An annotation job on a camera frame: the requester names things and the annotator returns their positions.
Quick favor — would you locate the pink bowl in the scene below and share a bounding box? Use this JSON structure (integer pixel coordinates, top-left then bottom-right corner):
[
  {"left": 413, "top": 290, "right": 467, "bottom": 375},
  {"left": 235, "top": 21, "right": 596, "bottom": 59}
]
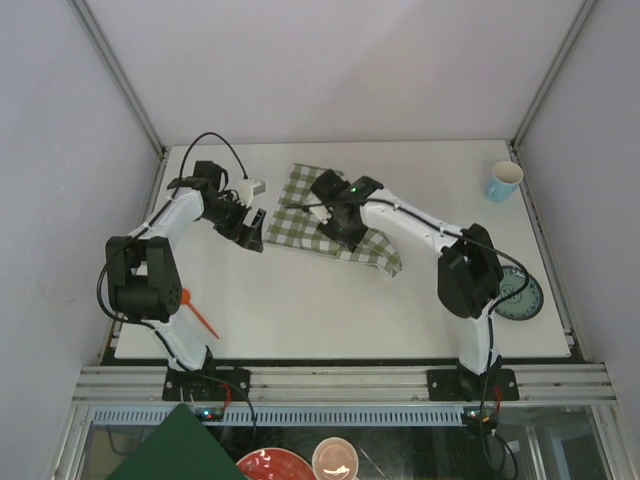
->
[{"left": 311, "top": 437, "right": 360, "bottom": 480}]

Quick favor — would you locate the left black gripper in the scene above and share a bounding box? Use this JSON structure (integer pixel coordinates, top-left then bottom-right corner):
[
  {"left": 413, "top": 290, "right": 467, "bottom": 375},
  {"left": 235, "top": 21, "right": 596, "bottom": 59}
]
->
[{"left": 200, "top": 193, "right": 265, "bottom": 253}]

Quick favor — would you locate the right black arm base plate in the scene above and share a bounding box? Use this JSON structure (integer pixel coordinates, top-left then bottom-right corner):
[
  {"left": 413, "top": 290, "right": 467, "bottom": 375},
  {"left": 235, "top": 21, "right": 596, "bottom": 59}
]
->
[{"left": 426, "top": 368, "right": 520, "bottom": 402}]

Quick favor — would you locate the perforated grey cable tray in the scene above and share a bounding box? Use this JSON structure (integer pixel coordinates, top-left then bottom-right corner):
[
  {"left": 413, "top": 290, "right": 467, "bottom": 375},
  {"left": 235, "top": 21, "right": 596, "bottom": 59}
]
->
[{"left": 91, "top": 405, "right": 465, "bottom": 427}]

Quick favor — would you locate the aluminium frame rail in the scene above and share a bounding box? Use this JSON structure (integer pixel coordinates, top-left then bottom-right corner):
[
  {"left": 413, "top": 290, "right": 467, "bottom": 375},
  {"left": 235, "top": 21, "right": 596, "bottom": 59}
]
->
[{"left": 72, "top": 364, "right": 617, "bottom": 407}]

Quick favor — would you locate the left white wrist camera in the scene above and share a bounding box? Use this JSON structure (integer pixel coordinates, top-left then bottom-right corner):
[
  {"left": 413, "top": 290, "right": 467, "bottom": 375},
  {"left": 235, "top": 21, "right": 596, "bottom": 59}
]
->
[{"left": 236, "top": 178, "right": 266, "bottom": 207}]

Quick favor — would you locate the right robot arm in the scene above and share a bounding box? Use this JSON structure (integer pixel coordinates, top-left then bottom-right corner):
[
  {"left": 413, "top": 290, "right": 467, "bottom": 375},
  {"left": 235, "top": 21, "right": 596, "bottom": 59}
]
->
[{"left": 303, "top": 170, "right": 503, "bottom": 399}]

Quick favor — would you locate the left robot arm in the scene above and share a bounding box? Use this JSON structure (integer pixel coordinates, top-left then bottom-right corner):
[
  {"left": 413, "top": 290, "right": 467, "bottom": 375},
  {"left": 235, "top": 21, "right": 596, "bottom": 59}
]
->
[{"left": 96, "top": 161, "right": 266, "bottom": 400}]

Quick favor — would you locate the light blue mug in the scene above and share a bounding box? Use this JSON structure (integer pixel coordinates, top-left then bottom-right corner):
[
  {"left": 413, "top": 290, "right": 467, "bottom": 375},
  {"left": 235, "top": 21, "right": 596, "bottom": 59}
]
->
[{"left": 485, "top": 161, "right": 524, "bottom": 203}]

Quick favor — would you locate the blue patterned plate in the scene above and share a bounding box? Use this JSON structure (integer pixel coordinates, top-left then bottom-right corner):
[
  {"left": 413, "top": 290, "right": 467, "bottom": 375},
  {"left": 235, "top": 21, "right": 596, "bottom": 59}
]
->
[{"left": 494, "top": 265, "right": 544, "bottom": 321}]

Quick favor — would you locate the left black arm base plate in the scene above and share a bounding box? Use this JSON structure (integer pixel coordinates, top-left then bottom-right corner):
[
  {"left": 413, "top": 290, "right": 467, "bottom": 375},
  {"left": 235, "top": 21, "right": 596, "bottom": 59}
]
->
[{"left": 162, "top": 368, "right": 251, "bottom": 402}]

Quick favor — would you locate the green white checkered cloth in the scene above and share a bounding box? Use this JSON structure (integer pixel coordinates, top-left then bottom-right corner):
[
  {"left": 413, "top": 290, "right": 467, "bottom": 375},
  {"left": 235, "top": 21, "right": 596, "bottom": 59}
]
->
[{"left": 264, "top": 163, "right": 402, "bottom": 277}]

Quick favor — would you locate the green board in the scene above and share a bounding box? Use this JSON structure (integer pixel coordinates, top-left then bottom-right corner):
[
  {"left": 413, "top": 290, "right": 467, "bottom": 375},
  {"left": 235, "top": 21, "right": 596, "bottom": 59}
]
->
[{"left": 108, "top": 404, "right": 245, "bottom": 480}]

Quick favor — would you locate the orange plastic spoon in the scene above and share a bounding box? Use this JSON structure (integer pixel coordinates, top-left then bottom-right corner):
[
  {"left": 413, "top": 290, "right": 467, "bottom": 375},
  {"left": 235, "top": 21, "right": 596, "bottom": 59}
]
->
[{"left": 181, "top": 288, "right": 220, "bottom": 340}]

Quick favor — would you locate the red plate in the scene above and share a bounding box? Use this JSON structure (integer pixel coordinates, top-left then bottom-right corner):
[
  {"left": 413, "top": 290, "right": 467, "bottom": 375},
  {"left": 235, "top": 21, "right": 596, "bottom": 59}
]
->
[{"left": 236, "top": 447, "right": 316, "bottom": 480}]

